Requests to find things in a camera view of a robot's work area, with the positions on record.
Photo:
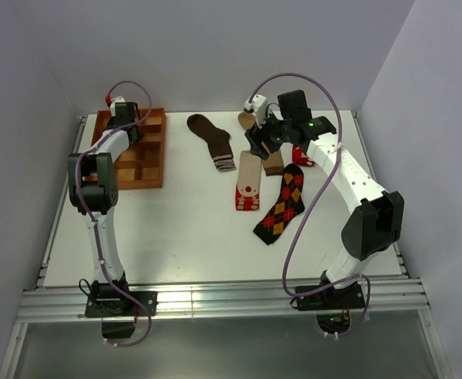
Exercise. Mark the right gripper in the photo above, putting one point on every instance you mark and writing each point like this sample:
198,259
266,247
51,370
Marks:
257,136

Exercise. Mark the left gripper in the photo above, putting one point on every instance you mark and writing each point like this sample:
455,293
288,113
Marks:
138,134

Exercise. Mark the beige and red reindeer sock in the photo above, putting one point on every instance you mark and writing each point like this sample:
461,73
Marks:
247,190

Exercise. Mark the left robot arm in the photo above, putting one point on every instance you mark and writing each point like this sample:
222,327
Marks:
93,191

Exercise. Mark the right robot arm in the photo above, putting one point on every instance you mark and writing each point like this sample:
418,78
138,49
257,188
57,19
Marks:
375,214

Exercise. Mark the tan sock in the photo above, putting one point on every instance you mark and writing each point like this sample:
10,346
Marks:
274,165

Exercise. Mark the orange compartment tray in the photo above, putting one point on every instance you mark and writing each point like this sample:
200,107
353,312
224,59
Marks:
139,166

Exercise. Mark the dark brown sock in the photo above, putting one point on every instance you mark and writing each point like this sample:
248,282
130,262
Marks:
217,140

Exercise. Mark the black orange argyle sock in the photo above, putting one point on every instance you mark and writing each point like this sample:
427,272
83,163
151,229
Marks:
288,205

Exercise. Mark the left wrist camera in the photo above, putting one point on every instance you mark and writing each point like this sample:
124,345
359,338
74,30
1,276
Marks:
112,103

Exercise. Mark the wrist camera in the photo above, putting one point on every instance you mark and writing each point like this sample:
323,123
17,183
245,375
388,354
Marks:
258,107
112,103

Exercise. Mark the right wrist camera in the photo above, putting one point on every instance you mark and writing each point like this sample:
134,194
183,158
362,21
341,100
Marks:
258,107

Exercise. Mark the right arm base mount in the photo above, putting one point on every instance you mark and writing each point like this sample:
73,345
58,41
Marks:
333,308

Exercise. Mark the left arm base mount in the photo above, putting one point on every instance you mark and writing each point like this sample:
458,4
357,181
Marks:
119,313

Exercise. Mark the aluminium rail frame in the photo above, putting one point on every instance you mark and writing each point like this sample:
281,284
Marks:
222,311

